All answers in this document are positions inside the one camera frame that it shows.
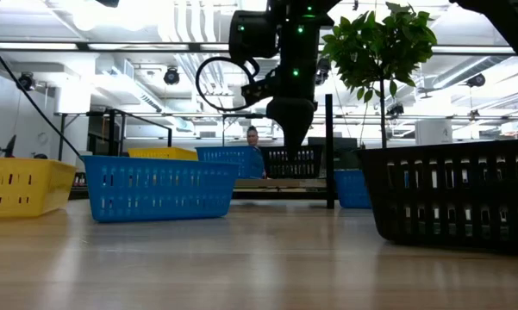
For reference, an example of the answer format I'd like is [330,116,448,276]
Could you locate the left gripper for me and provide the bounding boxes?
[265,96,319,161]

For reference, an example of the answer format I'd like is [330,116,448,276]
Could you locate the black slotted plastic basket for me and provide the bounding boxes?
[260,144,325,180]
[355,138,518,257]

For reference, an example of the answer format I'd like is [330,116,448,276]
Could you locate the yellow slotted plastic basket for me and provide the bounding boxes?
[0,157,78,220]
[127,146,199,162]

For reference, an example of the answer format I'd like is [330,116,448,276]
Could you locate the blue slotted plastic basket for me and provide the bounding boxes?
[333,169,373,210]
[195,145,266,180]
[80,154,241,224]

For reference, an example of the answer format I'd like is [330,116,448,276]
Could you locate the person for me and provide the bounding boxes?
[245,125,268,180]

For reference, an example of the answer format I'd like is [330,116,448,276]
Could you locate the black computer monitor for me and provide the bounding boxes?
[308,136,359,171]

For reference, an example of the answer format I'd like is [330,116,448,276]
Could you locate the small green leafy tree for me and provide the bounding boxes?
[321,2,439,150]

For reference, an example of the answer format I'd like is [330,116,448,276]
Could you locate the white cylindrical appliance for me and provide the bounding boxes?
[415,119,453,146]

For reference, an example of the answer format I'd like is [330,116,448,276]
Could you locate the black stand with rod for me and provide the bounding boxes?
[0,134,17,159]

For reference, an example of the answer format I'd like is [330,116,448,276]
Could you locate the black looped camera cable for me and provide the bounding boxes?
[195,55,260,113]

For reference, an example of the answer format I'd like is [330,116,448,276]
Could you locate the black metal table frame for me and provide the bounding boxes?
[53,110,109,163]

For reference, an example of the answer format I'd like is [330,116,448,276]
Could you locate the long thin black cable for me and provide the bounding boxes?
[0,32,85,163]

